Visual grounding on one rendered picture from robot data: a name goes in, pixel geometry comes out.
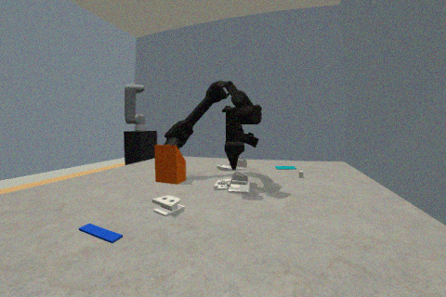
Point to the blue flat rectangular plate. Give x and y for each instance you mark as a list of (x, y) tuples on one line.
[(101, 233)]

